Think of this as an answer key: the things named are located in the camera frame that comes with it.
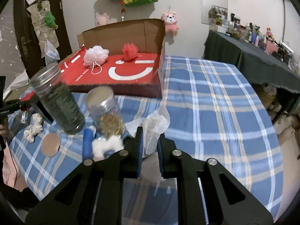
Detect dark patterned tin box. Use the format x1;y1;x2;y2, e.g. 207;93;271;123
29;94;53;123

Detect cream crochet scrunchie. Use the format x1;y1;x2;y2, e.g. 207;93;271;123
23;113;43;143

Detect green plush on door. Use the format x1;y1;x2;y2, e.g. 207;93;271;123
44;11;58;29

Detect beige hanging organizer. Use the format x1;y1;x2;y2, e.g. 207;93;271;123
27;0;59;58

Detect dark cloth side table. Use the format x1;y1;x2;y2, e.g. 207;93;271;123
203;30;299;93

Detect white mesh bath pouf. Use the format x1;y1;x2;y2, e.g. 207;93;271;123
83;45;110;75

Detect pink cat plush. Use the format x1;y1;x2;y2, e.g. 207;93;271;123
161;12;179;36

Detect blue tissue pack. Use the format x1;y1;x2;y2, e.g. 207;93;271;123
82;126;96;161

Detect large glass jar dark contents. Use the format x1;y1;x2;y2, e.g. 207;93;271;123
30;62;86;135

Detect small jar gold beads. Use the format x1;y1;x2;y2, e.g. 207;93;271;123
85;86;125;139

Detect dark wooden door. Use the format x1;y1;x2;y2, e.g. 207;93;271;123
13;0;72;78

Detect wall mirror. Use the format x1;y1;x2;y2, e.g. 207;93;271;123
201;0;230;26

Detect pink pig plush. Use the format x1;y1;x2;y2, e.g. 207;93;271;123
94;13;108;26

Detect white gauze pad packet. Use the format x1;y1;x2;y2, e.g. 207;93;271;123
125;106;170;158

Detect white fluffy star clip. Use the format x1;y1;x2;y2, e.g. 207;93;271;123
91;135;124;161

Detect cardboard box red interior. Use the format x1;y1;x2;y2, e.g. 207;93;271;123
58;19;165;98

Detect round beige powder puff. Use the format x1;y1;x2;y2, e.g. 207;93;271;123
41;133;61;158

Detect blue plaid tablecloth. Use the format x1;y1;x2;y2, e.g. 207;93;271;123
8;56;283;217

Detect white wardrobe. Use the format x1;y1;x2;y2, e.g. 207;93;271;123
284;0;300;62

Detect plastic bag on door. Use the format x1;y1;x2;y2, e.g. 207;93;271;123
44;40;60;65

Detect red mesh bath pouf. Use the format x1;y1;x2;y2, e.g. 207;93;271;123
122;43;139;62

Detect person left hand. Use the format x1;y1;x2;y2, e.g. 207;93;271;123
0;122;9;138

